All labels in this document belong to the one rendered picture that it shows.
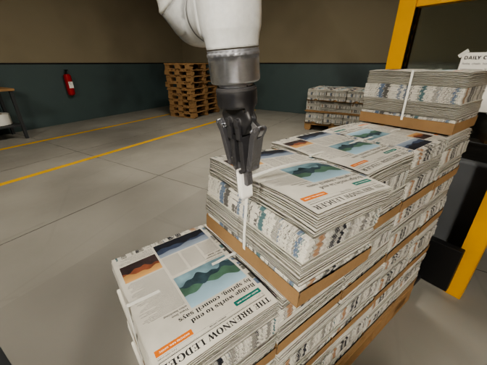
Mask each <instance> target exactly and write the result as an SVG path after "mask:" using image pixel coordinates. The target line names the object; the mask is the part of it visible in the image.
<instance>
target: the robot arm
mask: <svg viewBox="0 0 487 365"><path fill-rule="evenodd" d="M157 4H158V7H159V13H160V14H161V15H162V16H163V17H164V19H165V20H166V21H167V23H168V24H169V25H170V27H171V28H172V29H173V30H174V32H175V33H176V34H177V35H178V36H179V37H180V39H182V40H183V41H184V42H186V43H187V44H189V45H191V46H195V47H199V48H206V49H207V58H208V63H209V73H210V80H211V83H212V84H213V85H218V86H219V87H217V89H216V94H217V105H218V107H219V108H220V109H223V111H222V117H221V118H220V119H216V123H217V126H218V128H219V130H220V134H221V137H222V142H223V145H224V149H225V154H226V157H227V160H228V163H229V164H232V165H233V168H234V169H235V170H236V179H237V183H238V197H239V198H240V199H241V200H245V199H247V198H249V197H251V196H253V192H252V183H253V178H252V171H254V170H256V169H259V163H260V158H261V152H262V142H263V137H264V135H265V133H266V131H267V127H266V126H265V125H263V126H261V125H260V124H259V123H258V122H257V116H256V114H255V111H254V107H255V106H256V105H257V86H256V85H255V84H254V83H253V82H256V81H258V80H259V79H260V68H259V47H255V46H259V34H260V30H261V26H262V0H157ZM247 47H252V48H247ZM240 48H244V49H240ZM223 49H228V50H223ZM215 50H220V51H215Z"/></svg>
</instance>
